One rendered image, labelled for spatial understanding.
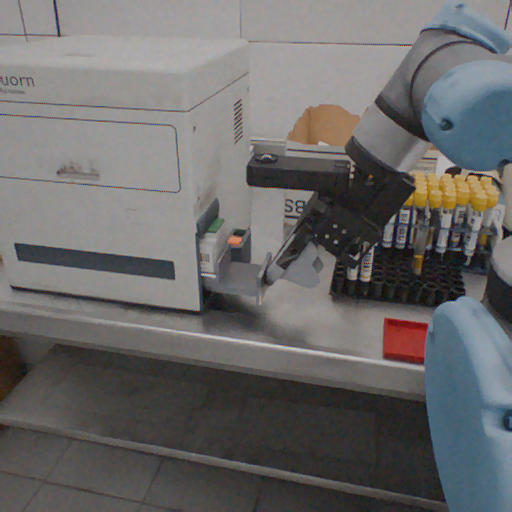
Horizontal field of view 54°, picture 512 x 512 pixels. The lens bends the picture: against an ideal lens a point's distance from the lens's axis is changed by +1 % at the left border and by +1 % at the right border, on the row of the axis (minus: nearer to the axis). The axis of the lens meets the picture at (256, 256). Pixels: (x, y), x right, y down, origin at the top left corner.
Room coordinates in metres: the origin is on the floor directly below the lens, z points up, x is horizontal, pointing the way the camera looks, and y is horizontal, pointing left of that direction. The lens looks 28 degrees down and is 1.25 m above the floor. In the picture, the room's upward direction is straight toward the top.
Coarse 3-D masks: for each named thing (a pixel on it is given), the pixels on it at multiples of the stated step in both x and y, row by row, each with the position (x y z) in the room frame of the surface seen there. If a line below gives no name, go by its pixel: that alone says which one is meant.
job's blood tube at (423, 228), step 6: (420, 222) 0.59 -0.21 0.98; (426, 222) 0.59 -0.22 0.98; (420, 228) 0.59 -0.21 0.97; (426, 228) 0.59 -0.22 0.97; (420, 234) 0.59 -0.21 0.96; (426, 234) 0.59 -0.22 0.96; (420, 240) 0.59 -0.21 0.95; (426, 240) 0.59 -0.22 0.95; (420, 246) 0.59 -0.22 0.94; (420, 252) 0.59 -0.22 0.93; (414, 258) 0.59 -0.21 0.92; (420, 258) 0.59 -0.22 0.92; (414, 264) 0.59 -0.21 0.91; (420, 264) 0.59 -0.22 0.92; (414, 270) 0.59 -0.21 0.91; (420, 270) 0.59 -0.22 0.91
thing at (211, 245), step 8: (224, 224) 0.59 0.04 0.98; (224, 232) 0.59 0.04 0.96; (200, 240) 0.55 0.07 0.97; (208, 240) 0.55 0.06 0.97; (216, 240) 0.55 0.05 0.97; (224, 240) 0.58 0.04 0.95; (200, 248) 0.55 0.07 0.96; (208, 248) 0.55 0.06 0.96; (216, 248) 0.55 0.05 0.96; (224, 248) 0.58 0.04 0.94; (200, 256) 0.55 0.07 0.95; (208, 256) 0.55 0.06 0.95; (216, 256) 0.55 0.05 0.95; (208, 264) 0.55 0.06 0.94; (208, 272) 0.55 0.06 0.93
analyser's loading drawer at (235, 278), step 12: (228, 252) 0.58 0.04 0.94; (216, 264) 0.54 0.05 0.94; (228, 264) 0.58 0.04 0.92; (240, 264) 0.59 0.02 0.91; (252, 264) 0.59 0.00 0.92; (264, 264) 0.55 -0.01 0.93; (204, 276) 0.54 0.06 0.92; (216, 276) 0.54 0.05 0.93; (228, 276) 0.56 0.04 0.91; (240, 276) 0.56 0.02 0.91; (252, 276) 0.56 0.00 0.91; (264, 276) 0.54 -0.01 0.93; (204, 288) 0.54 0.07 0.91; (216, 288) 0.54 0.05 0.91; (228, 288) 0.53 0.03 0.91; (240, 288) 0.53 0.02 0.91; (252, 288) 0.53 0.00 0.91; (264, 288) 0.54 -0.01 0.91
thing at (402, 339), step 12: (384, 324) 0.50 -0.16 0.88; (396, 324) 0.51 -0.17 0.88; (408, 324) 0.50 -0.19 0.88; (420, 324) 0.50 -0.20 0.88; (384, 336) 0.48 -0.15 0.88; (396, 336) 0.48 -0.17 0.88; (408, 336) 0.48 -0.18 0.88; (420, 336) 0.48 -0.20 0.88; (384, 348) 0.45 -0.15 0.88; (396, 348) 0.46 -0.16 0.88; (408, 348) 0.46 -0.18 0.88; (420, 348) 0.46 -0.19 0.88; (408, 360) 0.44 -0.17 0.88; (420, 360) 0.44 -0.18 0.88
